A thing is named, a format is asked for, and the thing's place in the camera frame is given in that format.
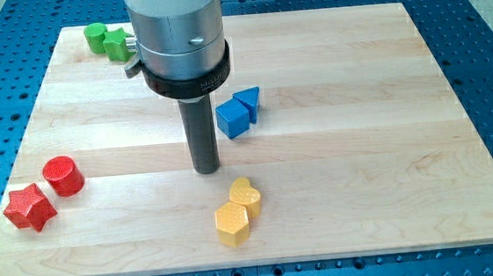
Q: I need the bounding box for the red cylinder block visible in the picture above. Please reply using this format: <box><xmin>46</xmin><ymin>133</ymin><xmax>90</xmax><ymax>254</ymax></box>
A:
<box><xmin>42</xmin><ymin>156</ymin><xmax>85</xmax><ymax>197</ymax></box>

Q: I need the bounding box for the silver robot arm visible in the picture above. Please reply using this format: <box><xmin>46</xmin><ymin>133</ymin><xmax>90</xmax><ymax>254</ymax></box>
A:
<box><xmin>124</xmin><ymin>0</ymin><xmax>230</xmax><ymax>100</ymax></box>

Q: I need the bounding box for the blue cube block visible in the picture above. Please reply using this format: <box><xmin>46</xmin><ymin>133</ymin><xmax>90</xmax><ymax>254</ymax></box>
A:
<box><xmin>215</xmin><ymin>98</ymin><xmax>250</xmax><ymax>139</ymax></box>

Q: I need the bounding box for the yellow hexagon block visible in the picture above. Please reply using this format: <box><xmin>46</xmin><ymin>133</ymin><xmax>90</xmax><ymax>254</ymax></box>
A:
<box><xmin>214</xmin><ymin>202</ymin><xmax>250</xmax><ymax>248</ymax></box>

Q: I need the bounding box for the green star block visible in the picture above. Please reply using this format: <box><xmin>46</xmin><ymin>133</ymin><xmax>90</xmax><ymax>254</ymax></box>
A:
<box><xmin>102</xmin><ymin>28</ymin><xmax>135</xmax><ymax>62</ymax></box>

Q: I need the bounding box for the blue triangle block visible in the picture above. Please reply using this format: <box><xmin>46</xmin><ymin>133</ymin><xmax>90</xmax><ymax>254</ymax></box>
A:
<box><xmin>233</xmin><ymin>86</ymin><xmax>260</xmax><ymax>124</ymax></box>

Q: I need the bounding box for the red star block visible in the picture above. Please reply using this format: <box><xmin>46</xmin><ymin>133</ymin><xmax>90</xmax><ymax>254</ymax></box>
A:
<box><xmin>3</xmin><ymin>183</ymin><xmax>58</xmax><ymax>232</ymax></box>

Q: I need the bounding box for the yellow heart block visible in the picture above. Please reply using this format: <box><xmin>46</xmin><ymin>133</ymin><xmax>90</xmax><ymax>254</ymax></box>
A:
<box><xmin>228</xmin><ymin>177</ymin><xmax>262</xmax><ymax>218</ymax></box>

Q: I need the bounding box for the green cylinder block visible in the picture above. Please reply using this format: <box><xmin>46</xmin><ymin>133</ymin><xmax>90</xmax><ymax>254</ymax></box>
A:
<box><xmin>83</xmin><ymin>22</ymin><xmax>107</xmax><ymax>54</ymax></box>

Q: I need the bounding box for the wooden board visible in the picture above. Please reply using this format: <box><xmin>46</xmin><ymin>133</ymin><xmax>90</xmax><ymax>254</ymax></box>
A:
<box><xmin>0</xmin><ymin>4</ymin><xmax>493</xmax><ymax>276</ymax></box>

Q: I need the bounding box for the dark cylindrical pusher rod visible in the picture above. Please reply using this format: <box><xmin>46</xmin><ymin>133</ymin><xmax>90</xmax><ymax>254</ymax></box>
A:
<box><xmin>178</xmin><ymin>95</ymin><xmax>220</xmax><ymax>174</ymax></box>

